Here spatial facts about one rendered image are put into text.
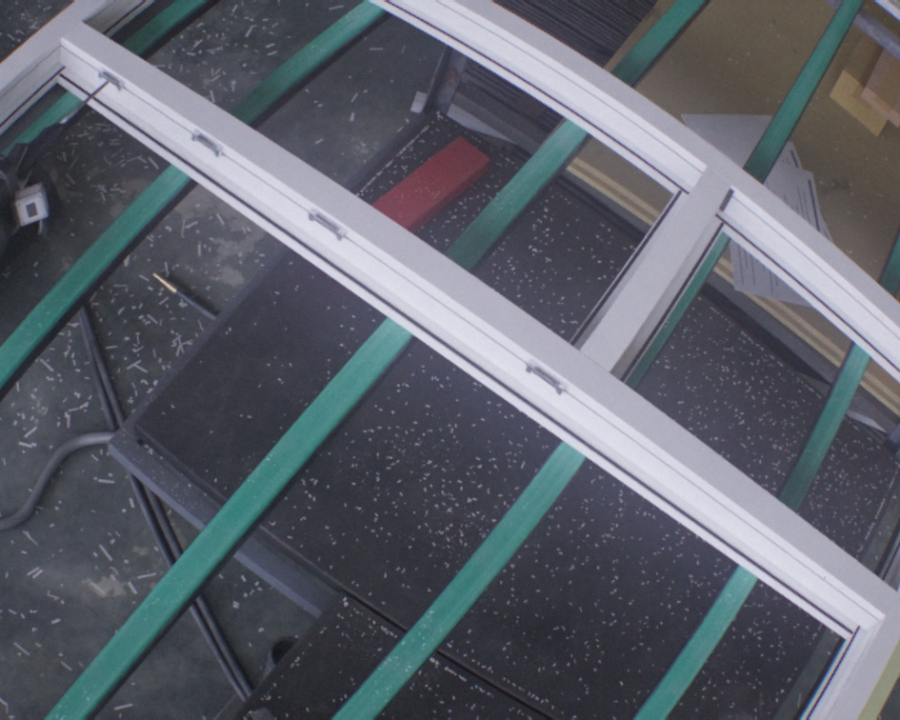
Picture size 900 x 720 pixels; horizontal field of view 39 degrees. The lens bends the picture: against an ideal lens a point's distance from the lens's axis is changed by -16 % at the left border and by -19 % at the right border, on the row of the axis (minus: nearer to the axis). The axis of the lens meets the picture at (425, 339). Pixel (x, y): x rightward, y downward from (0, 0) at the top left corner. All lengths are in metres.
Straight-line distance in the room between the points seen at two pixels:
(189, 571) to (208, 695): 0.87
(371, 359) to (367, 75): 1.49
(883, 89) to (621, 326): 1.05
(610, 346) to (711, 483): 0.21
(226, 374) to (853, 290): 0.87
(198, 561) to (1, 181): 0.51
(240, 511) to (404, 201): 0.68
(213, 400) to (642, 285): 0.58
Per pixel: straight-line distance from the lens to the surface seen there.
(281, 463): 1.58
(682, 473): 1.63
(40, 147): 1.72
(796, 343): 2.22
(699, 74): 2.46
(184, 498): 1.89
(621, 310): 1.69
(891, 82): 2.58
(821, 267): 1.90
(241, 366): 1.95
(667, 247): 1.77
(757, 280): 2.20
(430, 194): 2.10
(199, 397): 1.92
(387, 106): 3.03
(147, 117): 1.80
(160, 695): 2.36
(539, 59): 1.93
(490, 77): 2.71
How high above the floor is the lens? 2.28
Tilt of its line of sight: 57 degrees down
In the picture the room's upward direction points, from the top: 22 degrees clockwise
